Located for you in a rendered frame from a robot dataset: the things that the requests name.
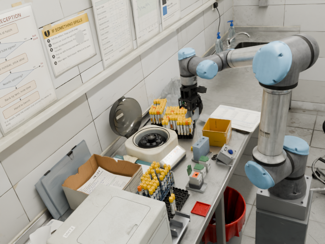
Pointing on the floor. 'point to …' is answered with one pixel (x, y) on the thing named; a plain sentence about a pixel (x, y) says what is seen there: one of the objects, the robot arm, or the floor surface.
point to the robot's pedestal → (281, 227)
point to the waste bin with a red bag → (235, 209)
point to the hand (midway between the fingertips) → (195, 118)
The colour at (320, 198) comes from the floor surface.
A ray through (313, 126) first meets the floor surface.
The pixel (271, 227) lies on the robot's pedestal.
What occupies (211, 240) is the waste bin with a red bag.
